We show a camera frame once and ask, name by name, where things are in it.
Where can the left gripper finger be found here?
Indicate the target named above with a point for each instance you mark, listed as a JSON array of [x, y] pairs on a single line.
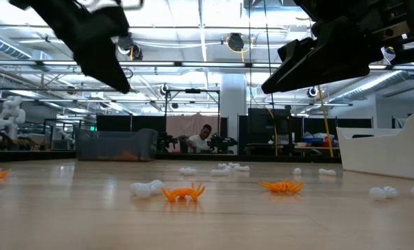
[[103, 66]]

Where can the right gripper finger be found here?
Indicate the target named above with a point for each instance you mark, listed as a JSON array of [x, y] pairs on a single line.
[[295, 48], [332, 55]]

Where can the black background robot arm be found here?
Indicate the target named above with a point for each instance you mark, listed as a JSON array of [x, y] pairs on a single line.
[[222, 142], [168, 140]]

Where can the small round ceiling reel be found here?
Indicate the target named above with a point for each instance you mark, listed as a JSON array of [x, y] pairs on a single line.
[[312, 92]]

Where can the small white background robot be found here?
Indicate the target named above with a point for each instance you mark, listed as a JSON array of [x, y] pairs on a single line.
[[67, 136]]

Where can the dark grey plastic bin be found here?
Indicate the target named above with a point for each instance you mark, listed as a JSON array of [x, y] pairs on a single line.
[[116, 146]]

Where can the long ceiling light strip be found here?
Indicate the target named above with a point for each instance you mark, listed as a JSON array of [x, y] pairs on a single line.
[[210, 64]]

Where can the cluttered background workbench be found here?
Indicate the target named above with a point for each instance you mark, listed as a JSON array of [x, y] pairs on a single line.
[[314, 140]]

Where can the pink backdrop cloth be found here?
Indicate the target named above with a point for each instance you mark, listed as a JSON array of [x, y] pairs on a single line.
[[182, 125]]

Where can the large white background robot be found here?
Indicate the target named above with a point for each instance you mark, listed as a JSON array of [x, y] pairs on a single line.
[[10, 116]]

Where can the white plastic bin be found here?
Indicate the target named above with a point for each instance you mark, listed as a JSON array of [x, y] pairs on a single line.
[[384, 156]]

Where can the person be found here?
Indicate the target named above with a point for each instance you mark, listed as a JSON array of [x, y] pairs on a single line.
[[199, 140]]

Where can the silver ventilation duct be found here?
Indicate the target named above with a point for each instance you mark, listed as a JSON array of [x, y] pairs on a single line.
[[5, 47], [373, 83]]

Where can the yellow background post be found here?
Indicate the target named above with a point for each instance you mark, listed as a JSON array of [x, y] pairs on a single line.
[[326, 128]]

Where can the black background rig frame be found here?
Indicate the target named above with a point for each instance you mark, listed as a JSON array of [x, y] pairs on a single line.
[[192, 91]]

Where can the black table frame rail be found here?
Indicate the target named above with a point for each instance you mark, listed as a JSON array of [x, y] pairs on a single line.
[[37, 155]]

